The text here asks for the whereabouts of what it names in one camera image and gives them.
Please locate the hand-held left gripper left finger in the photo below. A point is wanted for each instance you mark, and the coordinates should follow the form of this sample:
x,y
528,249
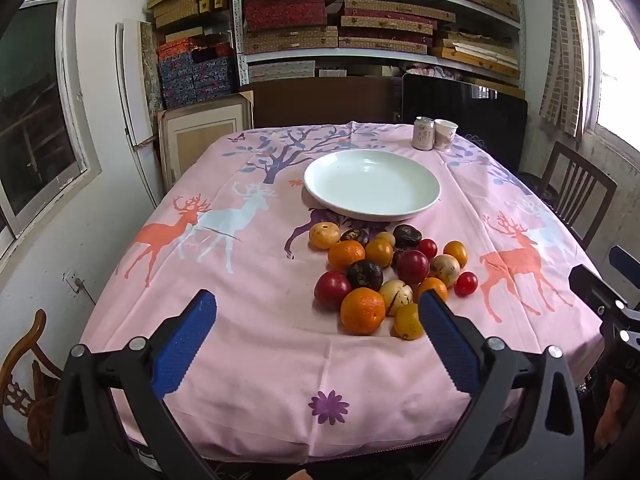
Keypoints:
x,y
185,345

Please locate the stack of patterned flat boxes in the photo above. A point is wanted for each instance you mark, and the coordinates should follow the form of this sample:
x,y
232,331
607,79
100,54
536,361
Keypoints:
x,y
285,12

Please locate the white framed window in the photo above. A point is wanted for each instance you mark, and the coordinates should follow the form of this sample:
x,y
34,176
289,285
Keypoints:
x,y
35,110

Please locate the carved wooden chair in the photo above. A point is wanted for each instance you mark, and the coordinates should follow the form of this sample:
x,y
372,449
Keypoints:
x,y
25,360

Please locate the bright window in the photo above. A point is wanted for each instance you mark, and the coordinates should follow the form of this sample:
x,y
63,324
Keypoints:
x,y
615,60

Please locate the brown wooden board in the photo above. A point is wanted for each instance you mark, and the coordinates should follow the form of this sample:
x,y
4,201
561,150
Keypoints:
x,y
325,102

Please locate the paper cup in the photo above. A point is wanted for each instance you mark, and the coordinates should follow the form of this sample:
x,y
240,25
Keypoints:
x,y
445,135

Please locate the pink deer print tablecloth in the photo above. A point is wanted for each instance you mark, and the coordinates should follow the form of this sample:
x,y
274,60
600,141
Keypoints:
x,y
250,310

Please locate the person's right hand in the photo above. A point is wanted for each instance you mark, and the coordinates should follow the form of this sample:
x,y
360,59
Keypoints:
x,y
617,410

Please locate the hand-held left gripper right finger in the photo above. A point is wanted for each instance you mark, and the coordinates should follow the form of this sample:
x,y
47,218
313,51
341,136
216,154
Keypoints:
x,y
450,345

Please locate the red cherry tomato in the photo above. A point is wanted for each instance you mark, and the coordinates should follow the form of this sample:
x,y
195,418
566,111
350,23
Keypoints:
x,y
465,283
427,248

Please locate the drink can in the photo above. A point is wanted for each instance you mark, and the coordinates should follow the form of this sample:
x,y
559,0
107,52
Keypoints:
x,y
423,135

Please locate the pink cloth bundle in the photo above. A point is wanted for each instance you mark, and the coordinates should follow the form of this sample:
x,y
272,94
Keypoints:
x,y
430,72

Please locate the white leaning boards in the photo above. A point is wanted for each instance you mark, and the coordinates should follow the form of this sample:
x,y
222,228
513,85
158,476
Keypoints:
x,y
135,85

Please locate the wall socket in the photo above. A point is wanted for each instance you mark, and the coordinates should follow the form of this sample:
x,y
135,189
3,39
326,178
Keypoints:
x,y
72,280

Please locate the yellow-orange round fruit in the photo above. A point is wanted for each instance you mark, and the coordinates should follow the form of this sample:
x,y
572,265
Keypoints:
x,y
323,236
407,322

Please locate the dark wooden slat chair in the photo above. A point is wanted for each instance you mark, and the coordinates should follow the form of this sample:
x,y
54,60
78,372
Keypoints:
x,y
580,185

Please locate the white plate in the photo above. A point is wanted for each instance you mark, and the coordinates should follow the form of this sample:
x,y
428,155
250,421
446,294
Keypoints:
x,y
372,180

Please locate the small orange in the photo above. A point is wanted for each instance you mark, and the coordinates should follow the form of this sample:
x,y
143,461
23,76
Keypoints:
x,y
455,253
379,252
434,286
346,256

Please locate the red plum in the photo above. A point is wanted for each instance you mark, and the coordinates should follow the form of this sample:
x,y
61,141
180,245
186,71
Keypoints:
x,y
332,289

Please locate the stack of blue floral boxes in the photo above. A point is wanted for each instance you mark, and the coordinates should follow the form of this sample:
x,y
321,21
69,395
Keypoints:
x,y
190,80

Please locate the pale striped pepino melon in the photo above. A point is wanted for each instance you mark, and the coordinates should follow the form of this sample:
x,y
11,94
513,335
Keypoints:
x,y
444,270
396,297

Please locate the dark purple mangosteen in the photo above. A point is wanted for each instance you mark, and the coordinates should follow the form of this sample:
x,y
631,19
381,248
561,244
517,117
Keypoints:
x,y
406,236
354,235
365,275

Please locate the large orange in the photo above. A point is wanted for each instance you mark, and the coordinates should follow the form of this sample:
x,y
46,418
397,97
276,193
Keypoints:
x,y
363,311

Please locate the white metal shelf rack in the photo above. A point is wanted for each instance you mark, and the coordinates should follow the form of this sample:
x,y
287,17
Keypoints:
x,y
236,35

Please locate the pale picture frame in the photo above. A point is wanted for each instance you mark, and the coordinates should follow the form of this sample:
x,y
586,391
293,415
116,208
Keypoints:
x,y
200,135

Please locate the black flat panel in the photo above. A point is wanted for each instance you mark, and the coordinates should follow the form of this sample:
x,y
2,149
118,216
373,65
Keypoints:
x,y
475,110

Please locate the small yellow fruit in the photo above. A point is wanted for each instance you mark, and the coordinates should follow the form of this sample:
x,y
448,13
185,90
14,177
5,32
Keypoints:
x,y
385,237

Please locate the red apple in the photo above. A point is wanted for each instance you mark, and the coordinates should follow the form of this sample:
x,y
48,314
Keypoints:
x,y
412,267

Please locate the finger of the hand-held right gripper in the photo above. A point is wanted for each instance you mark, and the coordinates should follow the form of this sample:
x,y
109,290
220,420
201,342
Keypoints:
x,y
625,261
595,287

